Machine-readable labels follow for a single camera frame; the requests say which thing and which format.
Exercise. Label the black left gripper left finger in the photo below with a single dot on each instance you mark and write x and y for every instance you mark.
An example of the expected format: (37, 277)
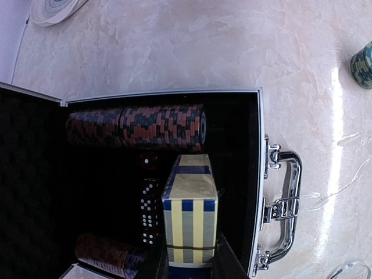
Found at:
(162, 268)

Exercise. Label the clear round plastic lid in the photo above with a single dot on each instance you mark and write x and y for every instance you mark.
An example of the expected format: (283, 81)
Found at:
(352, 270)

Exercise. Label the poker chip row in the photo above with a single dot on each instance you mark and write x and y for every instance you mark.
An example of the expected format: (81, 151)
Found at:
(169, 127)
(113, 257)

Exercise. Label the left poker chip row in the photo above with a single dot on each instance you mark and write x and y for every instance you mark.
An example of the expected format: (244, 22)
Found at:
(113, 257)

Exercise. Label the blue playing card deck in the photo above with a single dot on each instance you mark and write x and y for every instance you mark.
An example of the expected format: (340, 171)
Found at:
(190, 207)

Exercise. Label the right green chip stack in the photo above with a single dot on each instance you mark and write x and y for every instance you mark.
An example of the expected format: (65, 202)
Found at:
(360, 67)

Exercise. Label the white swirl plate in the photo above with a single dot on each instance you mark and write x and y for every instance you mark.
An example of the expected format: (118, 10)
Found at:
(46, 13)

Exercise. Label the red dice row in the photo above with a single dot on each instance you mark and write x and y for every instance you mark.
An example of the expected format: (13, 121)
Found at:
(149, 201)

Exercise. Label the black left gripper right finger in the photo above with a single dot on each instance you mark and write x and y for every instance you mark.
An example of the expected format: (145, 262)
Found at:
(225, 263)

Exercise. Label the aluminium poker case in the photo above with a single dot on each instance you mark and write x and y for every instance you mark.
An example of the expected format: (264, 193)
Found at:
(53, 191)

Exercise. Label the right poker chip row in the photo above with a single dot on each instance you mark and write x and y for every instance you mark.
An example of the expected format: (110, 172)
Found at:
(169, 127)

